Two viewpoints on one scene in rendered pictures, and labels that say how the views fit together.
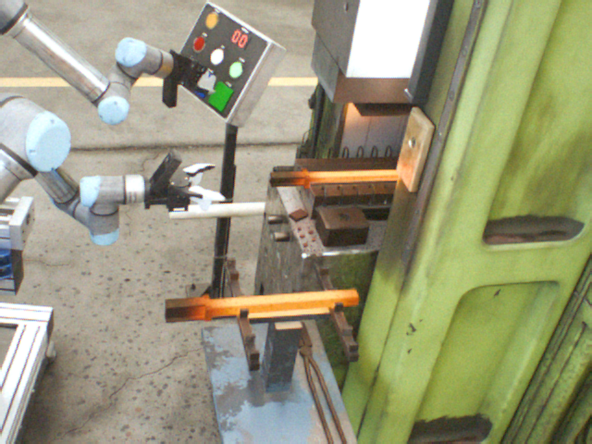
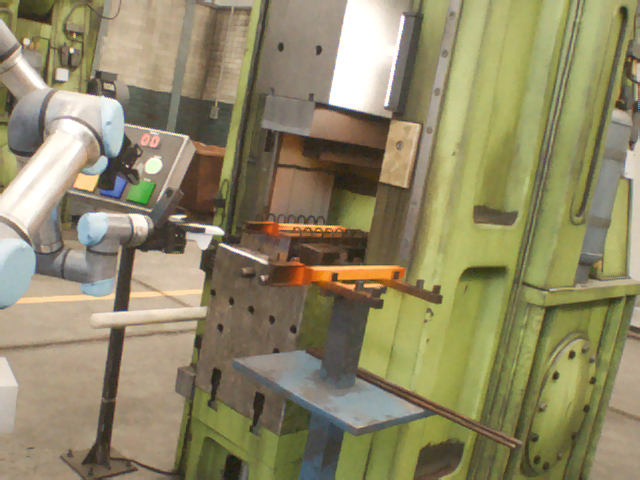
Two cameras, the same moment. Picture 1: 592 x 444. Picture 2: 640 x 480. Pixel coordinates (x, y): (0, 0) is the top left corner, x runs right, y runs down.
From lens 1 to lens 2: 116 cm
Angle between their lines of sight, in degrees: 36
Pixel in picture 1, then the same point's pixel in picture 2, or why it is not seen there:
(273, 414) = (360, 399)
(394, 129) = (306, 207)
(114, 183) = (120, 217)
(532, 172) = (486, 163)
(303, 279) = (306, 307)
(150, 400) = not seen: outside the picture
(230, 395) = (311, 392)
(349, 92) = (320, 128)
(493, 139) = (481, 113)
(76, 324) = not seen: outside the picture
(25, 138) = (99, 111)
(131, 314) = not seen: outside the picture
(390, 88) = (346, 128)
